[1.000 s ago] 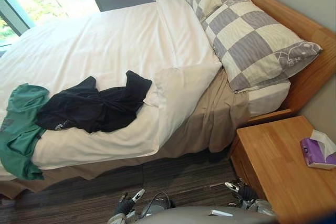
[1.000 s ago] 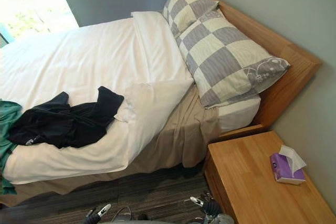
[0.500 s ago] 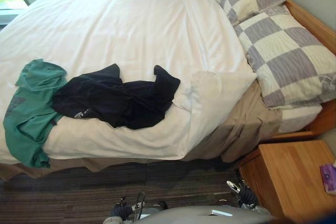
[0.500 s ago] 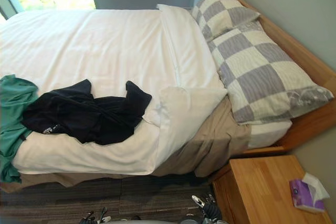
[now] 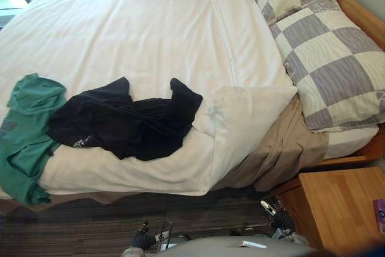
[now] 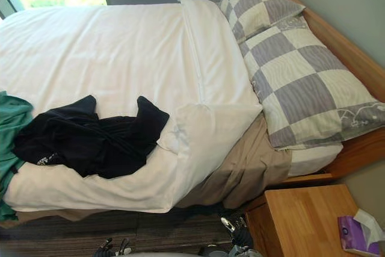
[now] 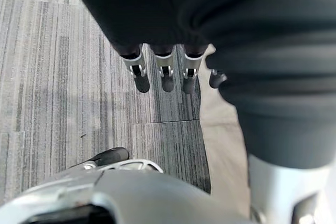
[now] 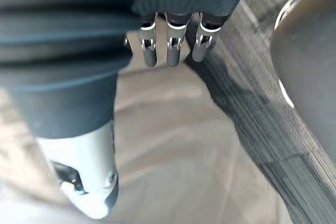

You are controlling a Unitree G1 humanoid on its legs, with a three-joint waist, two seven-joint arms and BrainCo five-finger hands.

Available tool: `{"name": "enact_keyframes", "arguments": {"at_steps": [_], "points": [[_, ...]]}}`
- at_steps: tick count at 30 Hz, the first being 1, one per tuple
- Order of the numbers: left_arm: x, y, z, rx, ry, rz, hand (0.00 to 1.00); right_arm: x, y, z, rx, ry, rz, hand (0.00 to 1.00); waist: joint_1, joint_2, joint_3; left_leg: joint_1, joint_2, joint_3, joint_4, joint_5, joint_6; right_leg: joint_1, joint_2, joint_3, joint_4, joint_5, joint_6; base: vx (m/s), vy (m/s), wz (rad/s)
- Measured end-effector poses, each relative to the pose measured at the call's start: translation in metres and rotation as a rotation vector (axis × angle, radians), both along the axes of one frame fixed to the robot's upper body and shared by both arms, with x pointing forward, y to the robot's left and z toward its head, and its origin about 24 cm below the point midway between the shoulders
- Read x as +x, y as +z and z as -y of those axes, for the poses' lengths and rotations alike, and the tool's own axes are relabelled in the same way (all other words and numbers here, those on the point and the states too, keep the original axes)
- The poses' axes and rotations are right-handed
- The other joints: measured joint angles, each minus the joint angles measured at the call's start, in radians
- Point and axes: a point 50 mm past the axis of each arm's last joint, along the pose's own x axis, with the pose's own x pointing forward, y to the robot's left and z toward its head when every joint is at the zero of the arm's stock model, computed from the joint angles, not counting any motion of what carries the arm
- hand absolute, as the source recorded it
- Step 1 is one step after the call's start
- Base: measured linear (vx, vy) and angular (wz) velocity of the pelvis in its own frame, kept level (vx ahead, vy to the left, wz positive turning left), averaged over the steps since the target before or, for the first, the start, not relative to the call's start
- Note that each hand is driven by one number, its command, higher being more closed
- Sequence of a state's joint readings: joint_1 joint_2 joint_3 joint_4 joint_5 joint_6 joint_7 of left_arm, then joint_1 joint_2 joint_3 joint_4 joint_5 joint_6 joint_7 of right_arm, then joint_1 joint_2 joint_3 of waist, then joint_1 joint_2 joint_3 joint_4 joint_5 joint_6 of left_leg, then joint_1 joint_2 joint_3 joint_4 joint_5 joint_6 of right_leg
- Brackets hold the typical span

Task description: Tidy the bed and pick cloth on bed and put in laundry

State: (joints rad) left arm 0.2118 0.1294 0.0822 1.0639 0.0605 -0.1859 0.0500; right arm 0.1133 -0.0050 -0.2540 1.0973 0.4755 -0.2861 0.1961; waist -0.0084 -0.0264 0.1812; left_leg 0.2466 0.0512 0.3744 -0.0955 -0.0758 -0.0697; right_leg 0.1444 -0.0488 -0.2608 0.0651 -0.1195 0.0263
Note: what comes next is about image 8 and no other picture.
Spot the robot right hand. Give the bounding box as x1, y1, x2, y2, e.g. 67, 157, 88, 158
0, 0, 257, 220

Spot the dark rounded robot body shell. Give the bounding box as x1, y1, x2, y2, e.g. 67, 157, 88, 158
270, 0, 336, 158

